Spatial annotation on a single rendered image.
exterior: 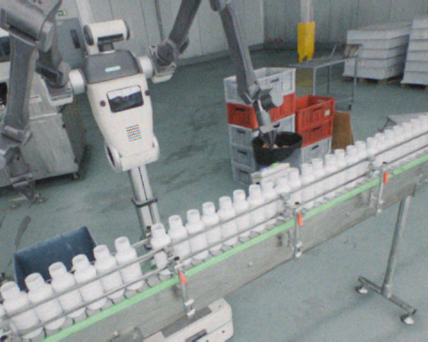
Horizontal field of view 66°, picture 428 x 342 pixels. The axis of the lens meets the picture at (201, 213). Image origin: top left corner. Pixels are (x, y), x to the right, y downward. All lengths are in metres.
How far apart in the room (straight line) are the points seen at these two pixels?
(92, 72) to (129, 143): 0.31
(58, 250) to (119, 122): 0.61
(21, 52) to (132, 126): 0.61
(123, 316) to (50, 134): 3.73
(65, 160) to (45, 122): 0.51
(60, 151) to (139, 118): 3.22
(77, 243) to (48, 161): 3.18
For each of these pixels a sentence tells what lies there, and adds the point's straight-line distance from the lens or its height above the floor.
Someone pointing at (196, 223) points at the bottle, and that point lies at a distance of 1.02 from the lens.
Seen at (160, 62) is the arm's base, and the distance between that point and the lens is 1.54.
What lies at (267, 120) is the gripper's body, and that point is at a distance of 1.37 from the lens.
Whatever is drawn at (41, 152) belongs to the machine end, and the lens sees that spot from 4.68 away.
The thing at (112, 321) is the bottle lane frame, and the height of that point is 0.95.
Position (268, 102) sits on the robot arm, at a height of 1.37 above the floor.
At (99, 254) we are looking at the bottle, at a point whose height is 1.16.
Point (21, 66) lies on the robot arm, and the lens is 1.03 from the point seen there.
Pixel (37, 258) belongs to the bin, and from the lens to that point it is 1.59.
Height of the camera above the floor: 1.68
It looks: 31 degrees down
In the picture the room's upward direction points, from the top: 9 degrees counter-clockwise
